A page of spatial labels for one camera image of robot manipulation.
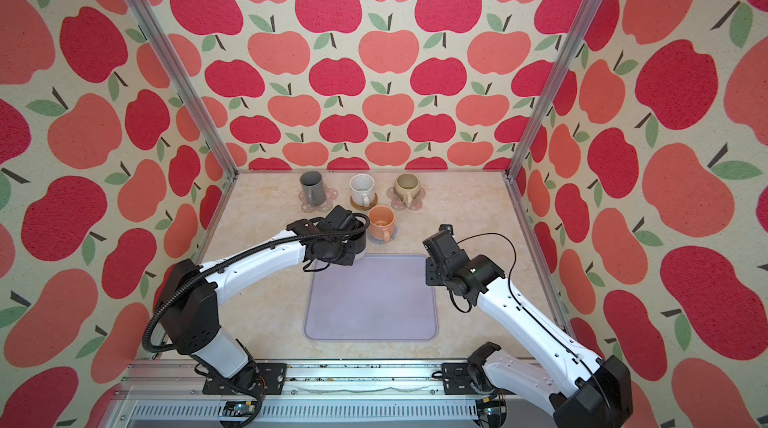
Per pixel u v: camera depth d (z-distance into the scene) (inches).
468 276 20.6
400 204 43.3
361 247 35.6
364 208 41.1
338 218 26.6
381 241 38.5
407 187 41.2
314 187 40.3
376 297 34.8
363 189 41.1
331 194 45.0
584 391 14.9
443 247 23.0
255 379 28.5
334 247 27.2
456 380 28.9
